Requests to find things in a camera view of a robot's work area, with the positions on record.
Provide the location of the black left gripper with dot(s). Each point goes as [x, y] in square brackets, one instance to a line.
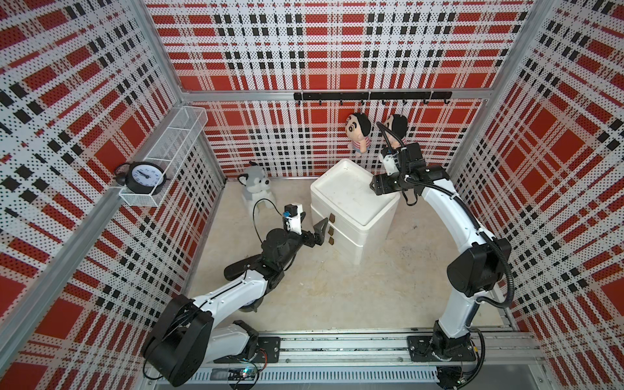
[318, 236]

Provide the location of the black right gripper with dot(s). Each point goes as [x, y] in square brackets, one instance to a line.
[382, 184]

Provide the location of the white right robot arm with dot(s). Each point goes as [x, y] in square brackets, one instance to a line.
[481, 274]

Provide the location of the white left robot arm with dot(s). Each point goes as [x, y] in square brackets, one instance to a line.
[189, 332]

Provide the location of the white plastic drawer cabinet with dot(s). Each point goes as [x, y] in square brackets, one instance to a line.
[358, 219]

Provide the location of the pink-dressed plush doll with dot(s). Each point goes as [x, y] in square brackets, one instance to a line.
[398, 125]

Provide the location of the blue-shorts plush doll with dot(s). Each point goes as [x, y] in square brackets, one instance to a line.
[358, 130]

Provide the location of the grey white husky plush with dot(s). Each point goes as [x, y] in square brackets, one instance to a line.
[256, 187]

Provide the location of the green circuit board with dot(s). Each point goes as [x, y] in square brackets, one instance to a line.
[233, 374]

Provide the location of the black alarm clock in basket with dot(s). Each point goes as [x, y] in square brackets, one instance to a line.
[141, 177]

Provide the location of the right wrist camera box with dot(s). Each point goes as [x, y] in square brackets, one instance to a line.
[389, 160]

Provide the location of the black wall hook rail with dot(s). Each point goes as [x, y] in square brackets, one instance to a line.
[424, 96]

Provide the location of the white wire wall basket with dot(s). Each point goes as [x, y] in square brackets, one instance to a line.
[171, 147]

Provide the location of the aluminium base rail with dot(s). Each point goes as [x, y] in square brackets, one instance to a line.
[376, 357]

